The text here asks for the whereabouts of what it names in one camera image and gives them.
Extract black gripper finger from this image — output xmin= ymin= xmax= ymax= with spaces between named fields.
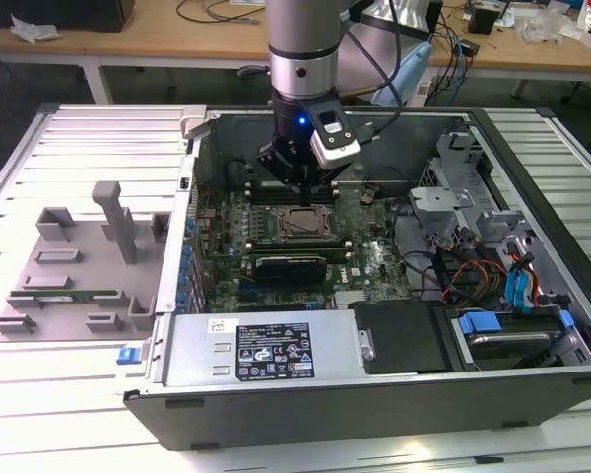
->
xmin=306 ymin=165 xmax=351 ymax=207
xmin=256 ymin=140 xmax=307 ymax=207

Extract metal socket cover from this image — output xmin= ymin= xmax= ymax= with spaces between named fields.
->
xmin=274 ymin=204 xmax=336 ymax=242

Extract square CPU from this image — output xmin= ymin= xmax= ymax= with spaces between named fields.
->
xmin=285 ymin=209 xmax=326 ymax=237

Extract CPU socket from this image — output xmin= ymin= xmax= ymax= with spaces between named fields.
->
xmin=273 ymin=202 xmax=337 ymax=243

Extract black RAM slot bank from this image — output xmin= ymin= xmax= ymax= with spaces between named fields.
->
xmin=244 ymin=177 xmax=340 ymax=206
xmin=244 ymin=237 xmax=352 ymax=255

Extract green motherboard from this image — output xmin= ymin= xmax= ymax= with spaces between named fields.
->
xmin=189 ymin=184 xmax=415 ymax=314

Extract black graphics card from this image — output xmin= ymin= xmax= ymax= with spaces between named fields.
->
xmin=250 ymin=253 xmax=329 ymax=286

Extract silver drive cage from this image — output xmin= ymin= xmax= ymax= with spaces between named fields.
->
xmin=407 ymin=122 xmax=541 ymax=257

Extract silver chipset heatsink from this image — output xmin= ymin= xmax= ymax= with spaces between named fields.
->
xmin=332 ymin=290 xmax=371 ymax=310

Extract wooden desk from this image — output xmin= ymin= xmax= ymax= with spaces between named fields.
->
xmin=0 ymin=0 xmax=591 ymax=107

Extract tall black box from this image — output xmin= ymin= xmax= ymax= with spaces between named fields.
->
xmin=428 ymin=0 xmax=444 ymax=56

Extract grey power supply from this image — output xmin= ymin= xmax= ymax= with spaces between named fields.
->
xmin=160 ymin=312 xmax=375 ymax=388

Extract small black cube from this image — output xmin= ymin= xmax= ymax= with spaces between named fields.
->
xmin=467 ymin=4 xmax=498 ymax=35

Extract hard disk in blue carrier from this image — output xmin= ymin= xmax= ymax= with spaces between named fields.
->
xmin=450 ymin=308 xmax=575 ymax=371

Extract black open PC case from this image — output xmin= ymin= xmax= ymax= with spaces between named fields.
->
xmin=112 ymin=105 xmax=591 ymax=452

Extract grey parts rack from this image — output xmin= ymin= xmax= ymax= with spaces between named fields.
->
xmin=0 ymin=180 xmax=173 ymax=344

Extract green RAM stick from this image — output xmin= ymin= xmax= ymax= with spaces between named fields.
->
xmin=9 ymin=289 xmax=119 ymax=301

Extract wide black case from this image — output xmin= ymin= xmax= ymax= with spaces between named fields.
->
xmin=0 ymin=0 xmax=137 ymax=34

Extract clear plastic bags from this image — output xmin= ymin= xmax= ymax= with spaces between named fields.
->
xmin=519 ymin=4 xmax=580 ymax=45

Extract white crumpled paper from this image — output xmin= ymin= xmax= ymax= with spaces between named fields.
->
xmin=9 ymin=12 xmax=61 ymax=45

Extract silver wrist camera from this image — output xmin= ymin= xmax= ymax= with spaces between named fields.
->
xmin=308 ymin=101 xmax=361 ymax=169

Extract blue network cable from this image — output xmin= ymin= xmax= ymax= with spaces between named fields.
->
xmin=450 ymin=27 xmax=469 ymax=107

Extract orange and yellow wire bundle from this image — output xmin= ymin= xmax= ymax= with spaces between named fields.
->
xmin=442 ymin=258 xmax=508 ymax=303

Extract blue flat data wire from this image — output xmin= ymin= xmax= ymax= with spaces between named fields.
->
xmin=502 ymin=249 xmax=541 ymax=316

